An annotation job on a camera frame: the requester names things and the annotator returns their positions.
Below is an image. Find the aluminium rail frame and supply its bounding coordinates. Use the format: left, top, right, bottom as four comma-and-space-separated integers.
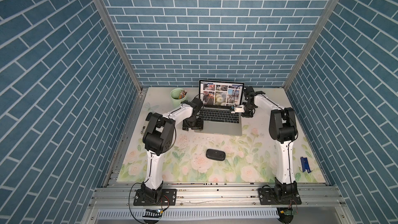
89, 183, 345, 209

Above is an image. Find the black wireless mouse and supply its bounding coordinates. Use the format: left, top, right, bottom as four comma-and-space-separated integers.
206, 149, 226, 161

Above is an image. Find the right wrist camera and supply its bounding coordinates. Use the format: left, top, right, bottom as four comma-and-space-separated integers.
232, 105, 245, 113

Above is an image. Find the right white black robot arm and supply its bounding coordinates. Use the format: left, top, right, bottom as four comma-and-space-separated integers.
242, 86, 298, 199

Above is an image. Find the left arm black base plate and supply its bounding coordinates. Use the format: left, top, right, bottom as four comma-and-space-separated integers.
133, 189, 177, 206

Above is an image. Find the silver laptop with photo screen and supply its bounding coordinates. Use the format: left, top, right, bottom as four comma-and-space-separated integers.
196, 79, 245, 136

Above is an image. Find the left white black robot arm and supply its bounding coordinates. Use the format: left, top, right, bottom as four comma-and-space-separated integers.
142, 97, 203, 197

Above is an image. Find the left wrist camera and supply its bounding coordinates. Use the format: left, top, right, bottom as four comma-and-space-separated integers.
190, 97, 203, 112

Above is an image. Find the green circuit board right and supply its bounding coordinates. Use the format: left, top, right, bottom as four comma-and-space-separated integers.
278, 208, 296, 218

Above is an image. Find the floral table mat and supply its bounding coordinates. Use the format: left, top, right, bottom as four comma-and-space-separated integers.
116, 86, 327, 184

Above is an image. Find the blue clip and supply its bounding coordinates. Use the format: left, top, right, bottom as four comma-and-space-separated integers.
300, 157, 312, 173

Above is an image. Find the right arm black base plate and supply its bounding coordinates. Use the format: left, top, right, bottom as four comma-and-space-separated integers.
258, 188, 302, 205

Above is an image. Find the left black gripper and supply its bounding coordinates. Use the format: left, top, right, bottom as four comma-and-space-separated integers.
183, 117, 204, 131

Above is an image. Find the green pen holder cup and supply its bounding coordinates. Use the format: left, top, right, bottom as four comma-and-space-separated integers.
170, 88, 187, 108

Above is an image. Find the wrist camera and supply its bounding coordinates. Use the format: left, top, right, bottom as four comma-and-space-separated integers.
232, 105, 245, 113
190, 97, 203, 112

